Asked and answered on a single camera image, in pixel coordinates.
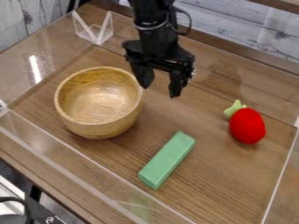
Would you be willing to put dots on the clear acrylic corner bracket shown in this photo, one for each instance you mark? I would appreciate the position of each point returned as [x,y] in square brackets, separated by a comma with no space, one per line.
[96,34]

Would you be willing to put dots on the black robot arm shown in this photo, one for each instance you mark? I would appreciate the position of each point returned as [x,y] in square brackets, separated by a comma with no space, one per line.
[156,13]

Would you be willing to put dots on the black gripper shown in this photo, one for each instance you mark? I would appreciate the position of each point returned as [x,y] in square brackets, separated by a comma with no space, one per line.
[156,51]

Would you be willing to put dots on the light wooden bowl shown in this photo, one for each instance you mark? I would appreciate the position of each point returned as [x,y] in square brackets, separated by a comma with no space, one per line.
[97,101]

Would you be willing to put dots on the clear acrylic tray wall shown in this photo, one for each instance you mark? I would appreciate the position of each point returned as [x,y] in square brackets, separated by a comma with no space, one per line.
[87,188]

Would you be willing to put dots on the red plush strawberry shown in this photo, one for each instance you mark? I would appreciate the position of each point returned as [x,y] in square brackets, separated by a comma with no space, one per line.
[246,123]

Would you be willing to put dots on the green rectangular block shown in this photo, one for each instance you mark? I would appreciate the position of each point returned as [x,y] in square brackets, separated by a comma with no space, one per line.
[165,160]

